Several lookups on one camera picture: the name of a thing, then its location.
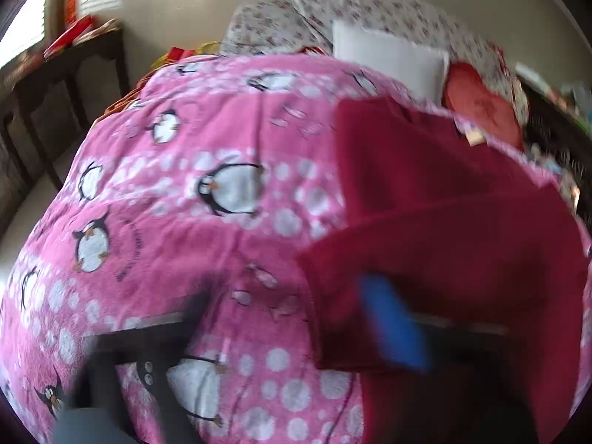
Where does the small floral pillow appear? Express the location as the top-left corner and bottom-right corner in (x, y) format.
(221, 0), (327, 57)

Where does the dark cluttered shelf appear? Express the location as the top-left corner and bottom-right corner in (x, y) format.
(514, 62), (592, 223)

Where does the dark wooden side table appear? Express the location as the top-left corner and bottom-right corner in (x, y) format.
(0, 21), (134, 195)

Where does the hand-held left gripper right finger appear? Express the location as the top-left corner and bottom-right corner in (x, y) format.
(358, 272), (539, 444)

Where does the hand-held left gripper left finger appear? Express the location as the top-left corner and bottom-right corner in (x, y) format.
(69, 281), (218, 444)

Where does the red garment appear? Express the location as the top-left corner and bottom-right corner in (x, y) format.
(296, 96), (592, 444)

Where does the red and yellow bag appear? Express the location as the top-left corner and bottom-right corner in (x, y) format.
(150, 41), (220, 72)

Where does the pink penguin print blanket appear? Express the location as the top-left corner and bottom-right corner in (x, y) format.
(0, 53), (576, 444)

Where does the red heart-shaped cushion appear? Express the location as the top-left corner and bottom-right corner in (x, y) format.
(441, 60), (527, 149)

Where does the red box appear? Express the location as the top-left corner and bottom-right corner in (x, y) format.
(43, 14), (99, 59)

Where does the white pillow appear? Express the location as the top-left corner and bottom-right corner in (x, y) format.
(331, 18), (451, 103)

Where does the large floral pillow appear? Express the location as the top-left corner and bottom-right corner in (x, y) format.
(290, 0), (530, 123)

